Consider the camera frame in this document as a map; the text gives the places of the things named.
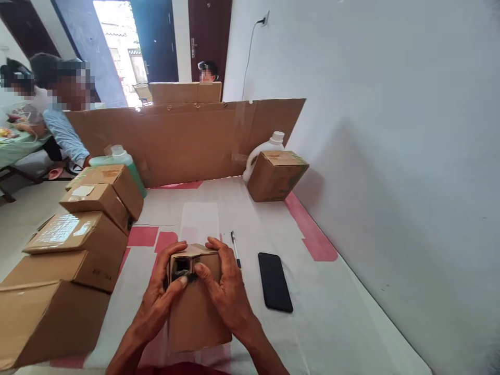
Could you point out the green covered table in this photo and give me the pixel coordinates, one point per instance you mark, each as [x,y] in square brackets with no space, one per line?
[17,148]

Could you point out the dark blue door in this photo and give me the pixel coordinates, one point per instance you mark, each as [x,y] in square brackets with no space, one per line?
[156,39]

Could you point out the cardboard box with orange print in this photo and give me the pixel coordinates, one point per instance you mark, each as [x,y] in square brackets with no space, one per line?
[113,181]

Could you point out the person's left hand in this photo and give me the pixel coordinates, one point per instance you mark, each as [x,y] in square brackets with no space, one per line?
[156,289]

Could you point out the black and white pen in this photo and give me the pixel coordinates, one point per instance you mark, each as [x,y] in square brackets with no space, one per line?
[235,250]

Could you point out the cardboard box with green print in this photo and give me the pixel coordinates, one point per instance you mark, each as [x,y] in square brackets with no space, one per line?
[275,177]

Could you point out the upright flat cardboard sheet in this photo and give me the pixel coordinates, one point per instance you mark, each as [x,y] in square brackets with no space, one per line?
[187,144]

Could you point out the person's right hand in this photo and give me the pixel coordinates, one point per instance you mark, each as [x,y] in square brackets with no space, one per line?
[230,289]

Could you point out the wide cardboard box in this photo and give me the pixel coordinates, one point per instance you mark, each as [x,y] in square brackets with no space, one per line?
[183,93]

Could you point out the large plain cardboard box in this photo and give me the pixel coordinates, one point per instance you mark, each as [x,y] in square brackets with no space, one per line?
[43,320]

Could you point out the green liquid bottle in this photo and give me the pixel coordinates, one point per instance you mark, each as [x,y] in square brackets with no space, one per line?
[127,162]

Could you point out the wall socket with plug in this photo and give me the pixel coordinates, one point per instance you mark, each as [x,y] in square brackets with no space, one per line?
[265,18]

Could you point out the cardboard box with taped label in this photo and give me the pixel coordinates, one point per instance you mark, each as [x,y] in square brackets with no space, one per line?
[74,234]

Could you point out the black and white sandal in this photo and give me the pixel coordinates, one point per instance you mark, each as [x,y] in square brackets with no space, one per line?
[76,167]

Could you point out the pink sandal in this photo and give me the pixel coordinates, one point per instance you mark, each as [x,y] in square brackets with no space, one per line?
[54,172]

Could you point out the white and pink table mat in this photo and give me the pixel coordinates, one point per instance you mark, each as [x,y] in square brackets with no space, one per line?
[312,312]

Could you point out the white paper strip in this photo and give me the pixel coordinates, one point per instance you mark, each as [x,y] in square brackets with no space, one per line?
[199,222]

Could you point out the cardboard box with white label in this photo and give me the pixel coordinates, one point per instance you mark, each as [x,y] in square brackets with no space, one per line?
[93,203]

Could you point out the metal chair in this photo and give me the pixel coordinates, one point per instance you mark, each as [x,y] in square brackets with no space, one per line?
[141,93]

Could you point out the white plastic jug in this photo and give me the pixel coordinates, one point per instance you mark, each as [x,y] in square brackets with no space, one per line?
[269,150]

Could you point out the small cardboard box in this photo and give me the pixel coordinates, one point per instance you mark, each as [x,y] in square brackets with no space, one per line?
[195,312]

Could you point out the black smartphone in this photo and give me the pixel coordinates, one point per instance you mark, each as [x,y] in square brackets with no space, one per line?
[274,281]

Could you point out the person's body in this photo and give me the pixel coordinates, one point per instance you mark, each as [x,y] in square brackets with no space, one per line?
[175,370]

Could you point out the cardboard box with black print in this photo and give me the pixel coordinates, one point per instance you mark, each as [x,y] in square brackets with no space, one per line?
[70,269]

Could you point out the dark brown door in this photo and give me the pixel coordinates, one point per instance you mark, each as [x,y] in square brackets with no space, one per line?
[205,35]

